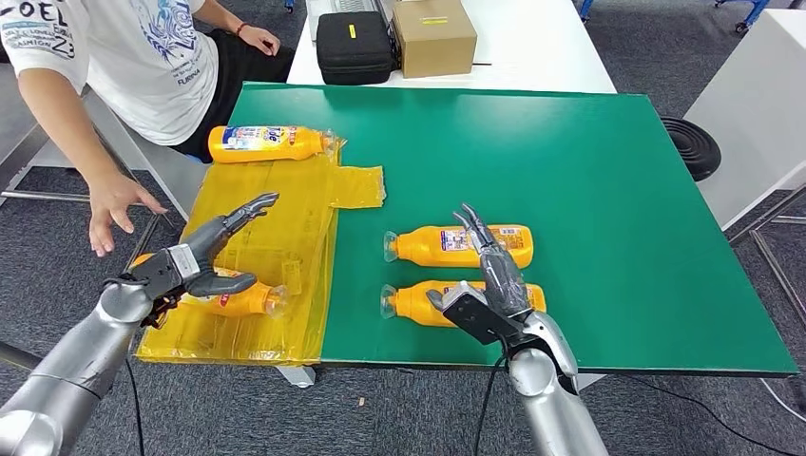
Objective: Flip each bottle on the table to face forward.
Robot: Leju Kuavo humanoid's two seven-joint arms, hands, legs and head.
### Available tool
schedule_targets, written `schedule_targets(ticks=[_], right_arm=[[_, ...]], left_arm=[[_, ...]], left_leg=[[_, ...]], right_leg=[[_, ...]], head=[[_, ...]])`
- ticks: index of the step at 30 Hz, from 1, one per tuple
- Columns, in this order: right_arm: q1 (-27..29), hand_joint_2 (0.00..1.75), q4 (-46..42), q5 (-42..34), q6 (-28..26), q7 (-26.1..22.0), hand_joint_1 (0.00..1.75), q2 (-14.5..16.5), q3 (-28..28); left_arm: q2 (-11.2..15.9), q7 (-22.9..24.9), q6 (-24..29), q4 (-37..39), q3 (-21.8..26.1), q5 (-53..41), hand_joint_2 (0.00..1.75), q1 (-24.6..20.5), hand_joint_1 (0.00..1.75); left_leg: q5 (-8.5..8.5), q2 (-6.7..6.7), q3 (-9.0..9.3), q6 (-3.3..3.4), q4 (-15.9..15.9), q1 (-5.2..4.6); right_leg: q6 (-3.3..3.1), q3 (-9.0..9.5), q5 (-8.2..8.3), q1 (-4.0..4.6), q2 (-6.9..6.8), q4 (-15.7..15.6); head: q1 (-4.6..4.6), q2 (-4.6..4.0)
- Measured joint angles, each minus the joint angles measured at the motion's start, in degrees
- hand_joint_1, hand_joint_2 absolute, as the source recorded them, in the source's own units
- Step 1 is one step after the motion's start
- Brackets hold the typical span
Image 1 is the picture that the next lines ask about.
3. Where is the person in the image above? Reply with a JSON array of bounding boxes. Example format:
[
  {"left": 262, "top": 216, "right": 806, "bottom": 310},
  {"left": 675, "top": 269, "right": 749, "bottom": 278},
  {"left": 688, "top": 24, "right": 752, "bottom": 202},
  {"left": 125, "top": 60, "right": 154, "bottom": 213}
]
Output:
[{"left": 0, "top": 0, "right": 296, "bottom": 258}]

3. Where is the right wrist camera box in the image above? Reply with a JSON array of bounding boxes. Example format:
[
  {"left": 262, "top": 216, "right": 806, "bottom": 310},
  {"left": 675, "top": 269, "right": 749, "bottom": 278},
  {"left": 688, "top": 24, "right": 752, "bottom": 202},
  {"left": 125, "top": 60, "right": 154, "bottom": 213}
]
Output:
[{"left": 440, "top": 281, "right": 527, "bottom": 348}]

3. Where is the orange detergent bottle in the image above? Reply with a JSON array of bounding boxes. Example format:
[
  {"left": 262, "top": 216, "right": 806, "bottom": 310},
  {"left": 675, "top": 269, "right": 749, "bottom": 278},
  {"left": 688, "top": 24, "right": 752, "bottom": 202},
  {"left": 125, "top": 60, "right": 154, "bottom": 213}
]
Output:
[
  {"left": 207, "top": 124, "right": 338, "bottom": 165},
  {"left": 128, "top": 251, "right": 291, "bottom": 319},
  {"left": 379, "top": 279, "right": 547, "bottom": 329},
  {"left": 382, "top": 224, "right": 535, "bottom": 270}
]

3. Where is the white floor cable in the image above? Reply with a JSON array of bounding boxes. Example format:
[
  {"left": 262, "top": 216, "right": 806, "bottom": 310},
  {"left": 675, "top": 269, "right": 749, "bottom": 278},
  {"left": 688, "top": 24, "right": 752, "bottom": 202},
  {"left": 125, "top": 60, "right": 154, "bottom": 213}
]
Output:
[{"left": 759, "top": 377, "right": 806, "bottom": 424}]

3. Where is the silver laptop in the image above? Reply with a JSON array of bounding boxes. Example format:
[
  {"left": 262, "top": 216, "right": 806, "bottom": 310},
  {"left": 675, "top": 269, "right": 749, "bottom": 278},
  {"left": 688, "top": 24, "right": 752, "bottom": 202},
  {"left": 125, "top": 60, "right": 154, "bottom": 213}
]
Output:
[{"left": 306, "top": 0, "right": 398, "bottom": 42}]

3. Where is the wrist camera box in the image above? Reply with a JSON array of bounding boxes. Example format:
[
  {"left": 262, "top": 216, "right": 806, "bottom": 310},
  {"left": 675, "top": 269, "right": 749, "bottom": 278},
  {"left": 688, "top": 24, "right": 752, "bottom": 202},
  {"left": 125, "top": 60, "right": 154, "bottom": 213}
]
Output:
[
  {"left": 440, "top": 281, "right": 527, "bottom": 348},
  {"left": 128, "top": 246, "right": 202, "bottom": 302}
]

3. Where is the black ribbed round stool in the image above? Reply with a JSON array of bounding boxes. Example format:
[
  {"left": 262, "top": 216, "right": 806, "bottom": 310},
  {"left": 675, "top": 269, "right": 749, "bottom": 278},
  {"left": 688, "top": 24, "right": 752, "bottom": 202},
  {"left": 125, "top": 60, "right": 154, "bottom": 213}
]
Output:
[{"left": 661, "top": 116, "right": 723, "bottom": 183}]

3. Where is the white table with metal legs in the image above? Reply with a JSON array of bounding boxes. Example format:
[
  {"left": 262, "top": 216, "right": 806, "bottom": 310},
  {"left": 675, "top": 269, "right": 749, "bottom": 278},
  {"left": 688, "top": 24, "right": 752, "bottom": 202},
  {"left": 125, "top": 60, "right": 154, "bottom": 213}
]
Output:
[{"left": 682, "top": 7, "right": 806, "bottom": 341}]

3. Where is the white desk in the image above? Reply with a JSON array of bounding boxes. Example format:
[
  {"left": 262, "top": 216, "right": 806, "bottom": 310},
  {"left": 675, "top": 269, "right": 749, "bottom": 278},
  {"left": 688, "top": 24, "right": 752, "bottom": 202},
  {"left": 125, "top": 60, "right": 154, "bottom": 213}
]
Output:
[{"left": 82, "top": 87, "right": 212, "bottom": 221}]

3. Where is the grey metal table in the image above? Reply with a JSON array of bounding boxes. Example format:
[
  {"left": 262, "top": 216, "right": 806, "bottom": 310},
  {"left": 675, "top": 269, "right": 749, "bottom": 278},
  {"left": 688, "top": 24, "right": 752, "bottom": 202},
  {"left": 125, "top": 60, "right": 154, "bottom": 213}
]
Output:
[{"left": 0, "top": 123, "right": 178, "bottom": 372}]

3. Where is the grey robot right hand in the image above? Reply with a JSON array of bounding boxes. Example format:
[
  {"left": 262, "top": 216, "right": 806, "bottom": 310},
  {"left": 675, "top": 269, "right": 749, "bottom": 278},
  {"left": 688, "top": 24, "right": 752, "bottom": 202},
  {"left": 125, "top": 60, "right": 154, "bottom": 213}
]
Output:
[{"left": 427, "top": 202, "right": 533, "bottom": 322}]

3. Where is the black carrying case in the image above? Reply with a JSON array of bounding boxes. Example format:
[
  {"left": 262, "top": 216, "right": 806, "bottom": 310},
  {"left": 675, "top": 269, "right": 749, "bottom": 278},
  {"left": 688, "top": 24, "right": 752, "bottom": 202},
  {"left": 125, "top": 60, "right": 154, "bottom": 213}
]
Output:
[{"left": 316, "top": 10, "right": 395, "bottom": 86}]

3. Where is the person's left hand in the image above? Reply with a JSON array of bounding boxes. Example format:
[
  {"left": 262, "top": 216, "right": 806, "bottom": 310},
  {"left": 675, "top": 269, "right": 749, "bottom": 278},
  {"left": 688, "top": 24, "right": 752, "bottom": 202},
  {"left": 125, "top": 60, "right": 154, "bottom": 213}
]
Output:
[{"left": 238, "top": 25, "right": 282, "bottom": 58}]

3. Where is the person's right hand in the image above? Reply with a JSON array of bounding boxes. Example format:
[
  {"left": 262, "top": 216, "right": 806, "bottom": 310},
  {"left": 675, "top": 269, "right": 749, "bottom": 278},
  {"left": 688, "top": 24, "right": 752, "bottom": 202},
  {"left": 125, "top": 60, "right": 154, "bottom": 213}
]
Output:
[{"left": 87, "top": 173, "right": 168, "bottom": 258}]

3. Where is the brown cardboard box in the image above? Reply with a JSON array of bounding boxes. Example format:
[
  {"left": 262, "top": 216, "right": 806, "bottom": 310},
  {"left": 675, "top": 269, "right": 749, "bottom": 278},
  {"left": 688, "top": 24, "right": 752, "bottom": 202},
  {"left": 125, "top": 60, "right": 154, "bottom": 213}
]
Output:
[{"left": 391, "top": 0, "right": 478, "bottom": 80}]

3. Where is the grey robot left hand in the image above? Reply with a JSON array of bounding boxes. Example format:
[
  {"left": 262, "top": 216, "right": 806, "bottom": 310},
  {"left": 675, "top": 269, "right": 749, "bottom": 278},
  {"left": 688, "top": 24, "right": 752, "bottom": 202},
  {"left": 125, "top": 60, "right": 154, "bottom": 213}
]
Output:
[{"left": 185, "top": 192, "right": 280, "bottom": 298}]

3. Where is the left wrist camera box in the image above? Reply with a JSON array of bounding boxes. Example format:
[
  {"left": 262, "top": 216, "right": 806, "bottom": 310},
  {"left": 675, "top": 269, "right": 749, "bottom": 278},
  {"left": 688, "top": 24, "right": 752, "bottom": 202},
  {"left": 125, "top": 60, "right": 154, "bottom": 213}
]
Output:
[{"left": 128, "top": 246, "right": 202, "bottom": 302}]

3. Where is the black floor cable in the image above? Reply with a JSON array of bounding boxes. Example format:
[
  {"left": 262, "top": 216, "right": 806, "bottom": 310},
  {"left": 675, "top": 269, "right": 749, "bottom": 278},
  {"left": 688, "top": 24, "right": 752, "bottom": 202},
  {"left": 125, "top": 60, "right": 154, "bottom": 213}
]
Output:
[{"left": 620, "top": 375, "right": 806, "bottom": 454}]

